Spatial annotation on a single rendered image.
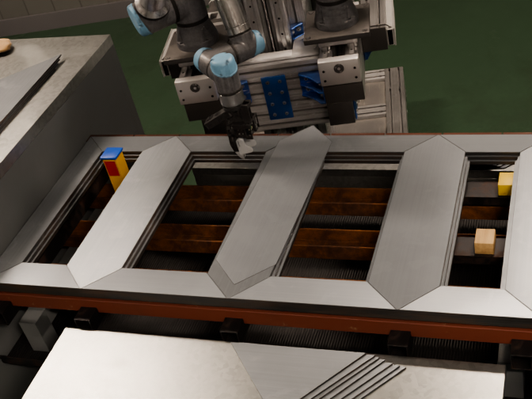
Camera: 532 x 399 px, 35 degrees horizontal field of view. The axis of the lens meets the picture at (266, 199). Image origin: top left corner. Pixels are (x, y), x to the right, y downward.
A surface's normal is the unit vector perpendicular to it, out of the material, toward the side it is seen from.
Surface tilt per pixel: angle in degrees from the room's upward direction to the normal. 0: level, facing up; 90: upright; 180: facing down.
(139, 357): 0
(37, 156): 90
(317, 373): 0
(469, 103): 0
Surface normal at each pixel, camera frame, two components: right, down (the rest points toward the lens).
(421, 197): -0.20, -0.78
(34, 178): 0.94, 0.02
